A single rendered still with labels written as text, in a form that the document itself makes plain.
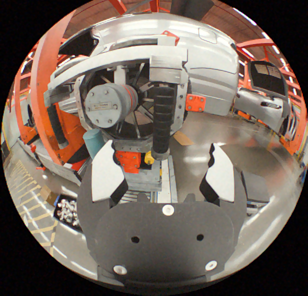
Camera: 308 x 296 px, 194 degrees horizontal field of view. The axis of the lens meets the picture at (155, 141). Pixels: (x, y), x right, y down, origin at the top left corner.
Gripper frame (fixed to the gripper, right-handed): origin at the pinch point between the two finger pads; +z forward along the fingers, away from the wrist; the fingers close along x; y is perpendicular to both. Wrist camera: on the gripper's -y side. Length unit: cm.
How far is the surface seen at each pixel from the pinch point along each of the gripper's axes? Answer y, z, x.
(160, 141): 3.2, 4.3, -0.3
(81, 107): -2.0, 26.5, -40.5
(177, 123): 7.3, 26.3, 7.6
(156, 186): 68, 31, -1
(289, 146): 25, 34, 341
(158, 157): 7.2, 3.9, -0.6
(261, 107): -17, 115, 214
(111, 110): -1.4, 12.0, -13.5
